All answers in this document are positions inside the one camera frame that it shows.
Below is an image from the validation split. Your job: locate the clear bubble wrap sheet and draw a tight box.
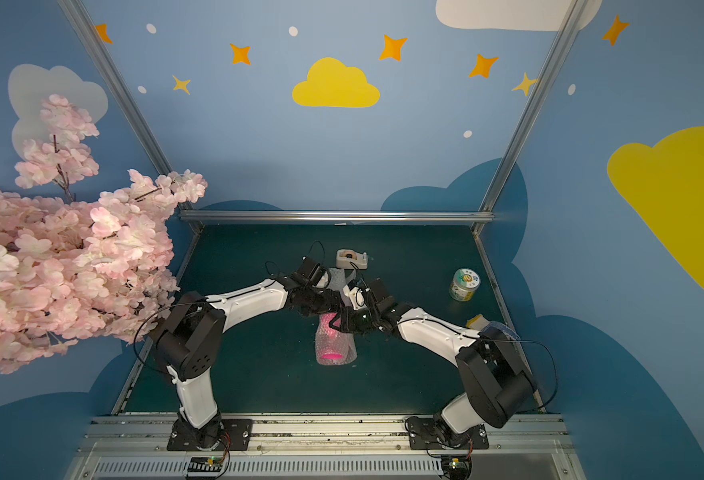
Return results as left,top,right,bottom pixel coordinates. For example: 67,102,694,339
315,268,357,366

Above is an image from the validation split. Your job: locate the pink plastic wine glass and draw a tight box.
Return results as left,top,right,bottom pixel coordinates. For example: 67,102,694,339
315,313,357,366

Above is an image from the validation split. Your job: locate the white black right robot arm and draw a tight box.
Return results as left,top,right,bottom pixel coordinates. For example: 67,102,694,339
331,280,537,438

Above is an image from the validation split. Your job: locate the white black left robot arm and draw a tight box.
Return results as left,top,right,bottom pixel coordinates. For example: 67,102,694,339
150,257,346,451

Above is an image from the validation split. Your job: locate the white tape dispenser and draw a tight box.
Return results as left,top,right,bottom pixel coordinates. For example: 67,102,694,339
336,249,369,270

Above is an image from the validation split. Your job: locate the small green circuit board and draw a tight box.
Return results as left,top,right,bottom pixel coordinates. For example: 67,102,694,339
185,456,225,479

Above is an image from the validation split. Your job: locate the pink cherry blossom tree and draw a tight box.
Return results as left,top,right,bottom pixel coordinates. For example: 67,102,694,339
0,95,207,374

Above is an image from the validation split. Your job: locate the aluminium back frame bar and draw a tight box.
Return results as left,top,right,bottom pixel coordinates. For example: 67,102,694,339
180,210,494,224

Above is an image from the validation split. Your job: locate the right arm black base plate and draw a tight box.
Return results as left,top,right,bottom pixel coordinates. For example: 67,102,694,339
404,416,489,451

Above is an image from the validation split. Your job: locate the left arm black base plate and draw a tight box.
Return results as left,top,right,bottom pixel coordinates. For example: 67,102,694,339
167,416,254,452

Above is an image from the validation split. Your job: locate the left aluminium frame post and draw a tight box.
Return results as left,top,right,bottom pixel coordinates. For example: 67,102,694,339
56,0,192,211

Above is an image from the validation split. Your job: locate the aluminium frame post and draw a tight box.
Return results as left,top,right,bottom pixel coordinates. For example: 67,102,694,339
56,0,192,211
472,0,590,238

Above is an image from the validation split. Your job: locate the aluminium front rail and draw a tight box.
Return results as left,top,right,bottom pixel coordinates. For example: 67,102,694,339
66,414,586,479

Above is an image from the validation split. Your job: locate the right aluminium frame post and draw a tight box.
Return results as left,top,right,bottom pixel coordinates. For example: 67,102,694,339
472,0,590,238

